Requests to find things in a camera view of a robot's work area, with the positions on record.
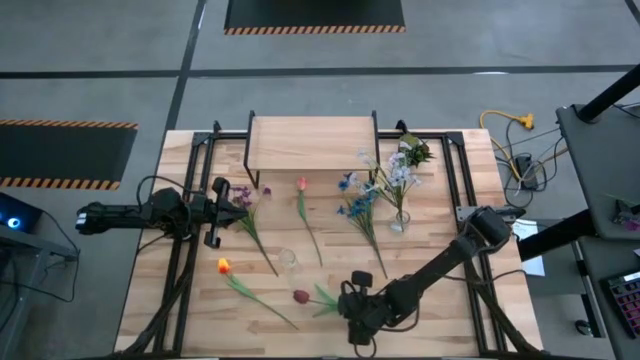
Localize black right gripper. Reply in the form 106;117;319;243
337;270;396;346

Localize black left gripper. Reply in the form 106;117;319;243
192;177;250;250

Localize purple artificial flower sprig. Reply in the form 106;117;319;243
230;185;280;278

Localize dark red artificial tulip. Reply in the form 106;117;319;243
292;283;342;319

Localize yellow orange artificial tulip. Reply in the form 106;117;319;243
216;257;300;332

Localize tall clear glass vase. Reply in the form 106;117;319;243
277;247;302;275

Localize pink artificial tulip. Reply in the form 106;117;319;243
295;176;325;268

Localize bulbous clear glass vase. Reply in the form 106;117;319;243
389;209;413;235

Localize blue artificial flower sprig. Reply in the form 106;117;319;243
335;171;390;280

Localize purple artificial flowers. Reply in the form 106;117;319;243
606;193;640;233

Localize green artificial plant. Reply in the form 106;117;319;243
397;131;436;169

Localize black hazard-striped floor mat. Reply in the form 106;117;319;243
0;118;140;192
223;0;407;36

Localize white paper sheet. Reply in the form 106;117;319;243
510;218;547;278

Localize black device blue light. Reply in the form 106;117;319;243
0;191;44;234

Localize black metal beam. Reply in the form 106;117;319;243
517;208;599;263

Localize black power strip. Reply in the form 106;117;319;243
514;153;540;191

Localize backlit black keyboard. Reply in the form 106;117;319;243
606;271;640;340

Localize grey desk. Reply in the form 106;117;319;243
555;103;640;242

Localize black support pole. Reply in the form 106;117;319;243
576;63;640;124

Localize black aluminium table frame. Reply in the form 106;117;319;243
149;119;545;359

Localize wooden shelf black metal frame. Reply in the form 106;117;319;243
242;110;382;190

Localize black cable bundle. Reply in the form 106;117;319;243
119;232;199;357
462;257;544;357

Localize yellow extension cord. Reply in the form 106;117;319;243
478;109;536;182

